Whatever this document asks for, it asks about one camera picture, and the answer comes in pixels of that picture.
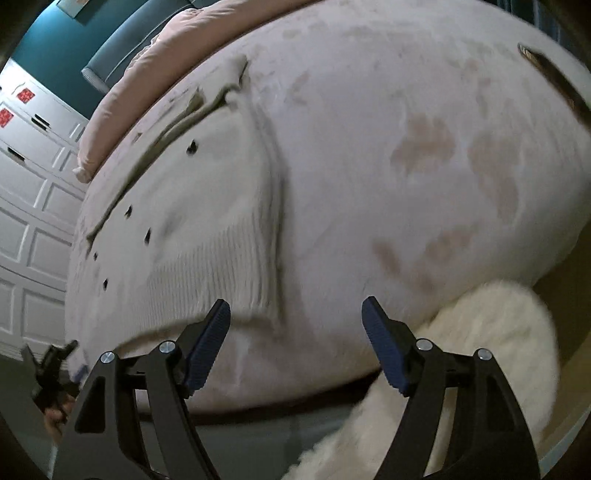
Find person's left hand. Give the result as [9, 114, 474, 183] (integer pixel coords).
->
[44, 401, 77, 437]

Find wall picture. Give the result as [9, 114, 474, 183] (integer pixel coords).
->
[55, 0, 100, 24]

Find pink duvet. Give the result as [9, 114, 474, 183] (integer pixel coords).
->
[74, 0, 324, 183]

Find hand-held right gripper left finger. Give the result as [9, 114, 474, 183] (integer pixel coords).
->
[53, 299, 232, 480]

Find white panelled wardrobe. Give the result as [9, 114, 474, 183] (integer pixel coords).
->
[0, 58, 90, 358]

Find dark smartphone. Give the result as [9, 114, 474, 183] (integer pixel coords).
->
[517, 42, 589, 125]

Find pink floral blanket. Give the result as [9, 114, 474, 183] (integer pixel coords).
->
[65, 0, 591, 414]

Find white fluffy rug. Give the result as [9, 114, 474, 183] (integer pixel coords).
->
[295, 279, 561, 480]

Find blue grey curtain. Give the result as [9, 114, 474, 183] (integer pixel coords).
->
[526, 0, 578, 51]

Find cream knitted sweater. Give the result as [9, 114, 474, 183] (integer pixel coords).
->
[65, 55, 289, 344]

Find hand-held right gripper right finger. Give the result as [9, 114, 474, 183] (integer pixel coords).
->
[361, 296, 541, 480]

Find teal padded headboard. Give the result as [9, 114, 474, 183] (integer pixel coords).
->
[82, 0, 204, 90]

